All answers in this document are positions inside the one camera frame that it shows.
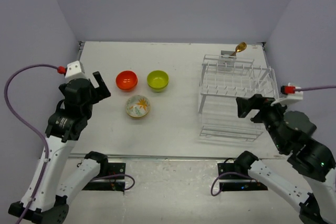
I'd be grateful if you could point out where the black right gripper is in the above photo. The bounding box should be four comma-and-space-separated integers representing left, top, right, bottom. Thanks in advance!
235, 92, 291, 150

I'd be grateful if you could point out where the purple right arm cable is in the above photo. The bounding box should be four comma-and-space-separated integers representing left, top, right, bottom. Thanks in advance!
211, 172, 263, 196

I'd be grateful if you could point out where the teal patterned white bowl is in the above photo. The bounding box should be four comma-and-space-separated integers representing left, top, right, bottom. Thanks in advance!
126, 108, 150, 119

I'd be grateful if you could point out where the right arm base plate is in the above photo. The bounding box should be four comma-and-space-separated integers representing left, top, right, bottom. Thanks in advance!
217, 159, 268, 192

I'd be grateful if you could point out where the orange bowl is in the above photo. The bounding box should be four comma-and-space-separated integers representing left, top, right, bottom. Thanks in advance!
116, 70, 138, 90
116, 77, 138, 92

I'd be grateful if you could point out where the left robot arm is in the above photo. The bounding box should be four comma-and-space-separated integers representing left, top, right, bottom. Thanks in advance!
8, 71, 111, 223

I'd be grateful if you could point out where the white wire dish rack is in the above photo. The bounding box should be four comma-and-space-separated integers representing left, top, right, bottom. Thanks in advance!
198, 54, 279, 142

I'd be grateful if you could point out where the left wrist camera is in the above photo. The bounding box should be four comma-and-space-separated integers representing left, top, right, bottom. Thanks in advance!
65, 60, 87, 82

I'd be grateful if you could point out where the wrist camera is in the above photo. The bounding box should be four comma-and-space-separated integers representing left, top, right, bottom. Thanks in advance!
271, 83, 303, 106
65, 60, 87, 82

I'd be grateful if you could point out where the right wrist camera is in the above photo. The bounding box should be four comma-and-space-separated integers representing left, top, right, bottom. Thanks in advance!
271, 83, 303, 106

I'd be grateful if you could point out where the green bowl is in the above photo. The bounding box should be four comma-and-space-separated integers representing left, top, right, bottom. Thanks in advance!
147, 77, 169, 93
146, 70, 169, 90

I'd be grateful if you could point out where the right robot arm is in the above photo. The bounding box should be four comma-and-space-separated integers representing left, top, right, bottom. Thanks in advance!
234, 94, 335, 223

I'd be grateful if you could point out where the gold spoon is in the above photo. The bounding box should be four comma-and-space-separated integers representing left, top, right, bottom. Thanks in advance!
230, 42, 247, 57

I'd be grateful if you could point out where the yellow floral white bowl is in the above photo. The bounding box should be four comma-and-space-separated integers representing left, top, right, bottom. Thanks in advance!
125, 95, 151, 111

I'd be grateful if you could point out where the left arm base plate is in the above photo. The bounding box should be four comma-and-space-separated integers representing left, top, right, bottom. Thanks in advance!
83, 159, 127, 192

